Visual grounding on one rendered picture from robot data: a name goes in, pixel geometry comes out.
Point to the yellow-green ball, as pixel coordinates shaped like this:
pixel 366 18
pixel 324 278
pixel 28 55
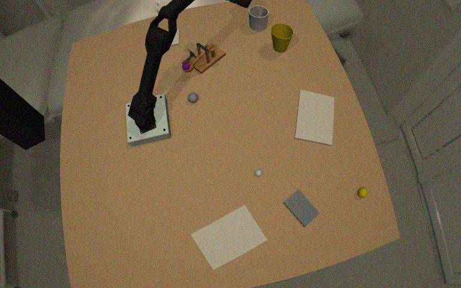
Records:
pixel 362 192

